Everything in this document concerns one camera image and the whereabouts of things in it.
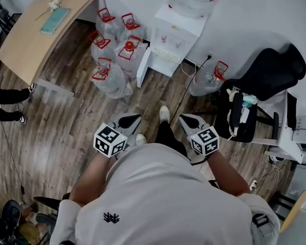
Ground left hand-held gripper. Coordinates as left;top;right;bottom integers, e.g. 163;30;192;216
93;113;142;159

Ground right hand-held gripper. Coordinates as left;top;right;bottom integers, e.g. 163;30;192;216
178;113;220;158

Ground person's right forearm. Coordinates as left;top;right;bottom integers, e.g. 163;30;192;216
206;151;251;198

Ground person's left forearm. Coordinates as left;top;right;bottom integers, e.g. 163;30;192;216
69;151;118;209

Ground white water dispenser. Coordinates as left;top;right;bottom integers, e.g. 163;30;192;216
136;3;210;88

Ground person's white shoe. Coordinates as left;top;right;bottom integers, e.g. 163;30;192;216
135;133;148;146
159;105;170;124

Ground person's black trouser legs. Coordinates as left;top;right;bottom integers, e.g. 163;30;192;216
154;120;188;159

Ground white items on chair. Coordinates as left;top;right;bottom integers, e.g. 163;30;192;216
226;86;259;140

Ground white power strip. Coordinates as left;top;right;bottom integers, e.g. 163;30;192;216
248;178;259;192

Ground person's grey sweatshirt torso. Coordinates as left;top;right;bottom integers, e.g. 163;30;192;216
49;142;281;245

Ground white side table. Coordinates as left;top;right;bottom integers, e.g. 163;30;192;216
251;90;306;164

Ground black office chair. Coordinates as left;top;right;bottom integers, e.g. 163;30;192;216
215;43;306;143

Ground white box device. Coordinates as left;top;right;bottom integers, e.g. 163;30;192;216
291;114;306;158

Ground round wooden stool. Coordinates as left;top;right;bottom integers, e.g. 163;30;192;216
278;189;306;234

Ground black round fan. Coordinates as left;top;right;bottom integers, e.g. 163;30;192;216
1;199;23;230

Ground light wooden desk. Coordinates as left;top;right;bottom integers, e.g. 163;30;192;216
0;0;106;97

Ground teal book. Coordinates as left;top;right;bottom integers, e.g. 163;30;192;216
39;7;71;36

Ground white flower stem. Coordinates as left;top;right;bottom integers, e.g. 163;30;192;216
35;0;62;22

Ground black metal rack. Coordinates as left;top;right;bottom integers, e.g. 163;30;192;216
0;0;23;36

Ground clear jug with red handle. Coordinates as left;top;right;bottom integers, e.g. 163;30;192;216
189;60;229;97
117;13;145;42
91;57;134;100
88;30;117;61
113;35;147;79
95;7;118;37

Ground black power cable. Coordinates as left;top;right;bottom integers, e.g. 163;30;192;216
169;55;213;124

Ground white cable loop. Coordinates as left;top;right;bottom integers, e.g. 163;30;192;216
181;60;197;77

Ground white cables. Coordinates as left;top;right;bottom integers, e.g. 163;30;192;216
254;166;284;189

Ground black strap buckle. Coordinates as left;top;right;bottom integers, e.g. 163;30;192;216
251;212;269;227

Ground thin black floor cable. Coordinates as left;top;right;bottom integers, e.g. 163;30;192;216
0;121;26;202

